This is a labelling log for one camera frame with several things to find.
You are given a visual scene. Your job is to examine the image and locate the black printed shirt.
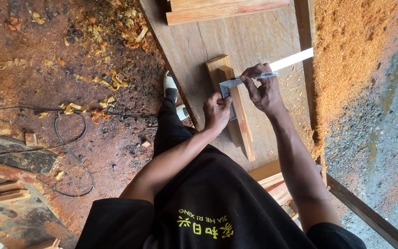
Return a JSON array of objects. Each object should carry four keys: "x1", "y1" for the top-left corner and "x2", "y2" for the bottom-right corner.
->
[{"x1": 75, "y1": 145, "x2": 367, "y2": 249}]

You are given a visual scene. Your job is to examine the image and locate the pile of wooden offcuts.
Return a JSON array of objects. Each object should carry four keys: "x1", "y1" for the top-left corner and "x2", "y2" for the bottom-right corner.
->
[{"x1": 0, "y1": 159, "x2": 62, "y2": 249}]

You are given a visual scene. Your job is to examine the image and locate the clear blue pen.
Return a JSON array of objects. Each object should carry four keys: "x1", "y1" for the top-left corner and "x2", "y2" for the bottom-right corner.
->
[{"x1": 230, "y1": 71, "x2": 279, "y2": 81}]

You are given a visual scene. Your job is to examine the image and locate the yellow wood shaving strip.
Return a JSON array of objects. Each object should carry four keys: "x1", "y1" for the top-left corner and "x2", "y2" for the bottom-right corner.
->
[{"x1": 92, "y1": 69, "x2": 130, "y2": 92}]

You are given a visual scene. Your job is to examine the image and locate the black trousers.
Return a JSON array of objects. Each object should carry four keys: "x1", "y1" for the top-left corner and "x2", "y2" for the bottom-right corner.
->
[{"x1": 153, "y1": 98, "x2": 199, "y2": 158}]

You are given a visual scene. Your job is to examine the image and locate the white and black shoe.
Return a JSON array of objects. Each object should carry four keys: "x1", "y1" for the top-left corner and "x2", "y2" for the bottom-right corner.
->
[
  {"x1": 176, "y1": 104, "x2": 189, "y2": 121},
  {"x1": 163, "y1": 71, "x2": 179, "y2": 103}
]

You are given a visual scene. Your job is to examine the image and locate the pile of curled wood shavings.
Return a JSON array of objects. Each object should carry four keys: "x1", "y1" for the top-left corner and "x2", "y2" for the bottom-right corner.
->
[{"x1": 87, "y1": 0, "x2": 151, "y2": 50}]

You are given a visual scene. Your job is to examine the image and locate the dark weathered board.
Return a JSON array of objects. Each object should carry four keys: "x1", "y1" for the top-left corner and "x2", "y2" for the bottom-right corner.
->
[{"x1": 0, "y1": 135, "x2": 59, "y2": 176}]

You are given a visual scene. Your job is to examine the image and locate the wooden boards under bench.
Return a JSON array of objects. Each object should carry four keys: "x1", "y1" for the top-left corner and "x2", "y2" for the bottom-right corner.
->
[{"x1": 247, "y1": 159, "x2": 324, "y2": 229}]

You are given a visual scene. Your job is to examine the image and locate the reddish wooden plank stack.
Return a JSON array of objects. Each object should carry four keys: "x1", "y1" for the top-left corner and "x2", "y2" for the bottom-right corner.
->
[{"x1": 166, "y1": 0, "x2": 291, "y2": 26}]

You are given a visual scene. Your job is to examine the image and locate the person's left hand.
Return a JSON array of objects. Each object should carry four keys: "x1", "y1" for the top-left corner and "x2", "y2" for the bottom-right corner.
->
[{"x1": 203, "y1": 93, "x2": 233, "y2": 135}]

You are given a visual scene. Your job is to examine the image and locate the long dark wooden beam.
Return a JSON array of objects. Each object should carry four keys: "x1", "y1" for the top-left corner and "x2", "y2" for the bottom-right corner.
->
[{"x1": 325, "y1": 173, "x2": 398, "y2": 249}]

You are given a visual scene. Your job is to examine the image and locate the person's right hand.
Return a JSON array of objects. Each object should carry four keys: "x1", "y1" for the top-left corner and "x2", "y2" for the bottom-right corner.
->
[{"x1": 240, "y1": 63, "x2": 284, "y2": 113}]

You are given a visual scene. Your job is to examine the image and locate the narrow wooden batten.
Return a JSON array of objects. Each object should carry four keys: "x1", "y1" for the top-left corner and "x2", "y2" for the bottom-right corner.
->
[{"x1": 218, "y1": 65, "x2": 256, "y2": 162}]

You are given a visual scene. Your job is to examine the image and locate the metal try square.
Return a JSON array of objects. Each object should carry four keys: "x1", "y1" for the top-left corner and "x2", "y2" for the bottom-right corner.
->
[{"x1": 219, "y1": 77, "x2": 245, "y2": 122}]

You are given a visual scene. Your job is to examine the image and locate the thin black cable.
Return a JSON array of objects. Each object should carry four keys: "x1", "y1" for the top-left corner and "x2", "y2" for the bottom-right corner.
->
[{"x1": 0, "y1": 105, "x2": 159, "y2": 162}]

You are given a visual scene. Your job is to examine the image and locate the heap of orange sawdust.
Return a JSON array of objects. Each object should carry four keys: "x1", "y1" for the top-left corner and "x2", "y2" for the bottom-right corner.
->
[{"x1": 311, "y1": 0, "x2": 398, "y2": 166}]

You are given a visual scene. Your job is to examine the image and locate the small wooden offcut block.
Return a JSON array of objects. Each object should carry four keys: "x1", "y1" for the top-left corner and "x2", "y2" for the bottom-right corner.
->
[{"x1": 24, "y1": 132, "x2": 38, "y2": 148}]

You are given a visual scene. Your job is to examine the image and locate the wide wooden block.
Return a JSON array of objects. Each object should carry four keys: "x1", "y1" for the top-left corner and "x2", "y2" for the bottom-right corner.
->
[{"x1": 205, "y1": 54, "x2": 244, "y2": 149}]

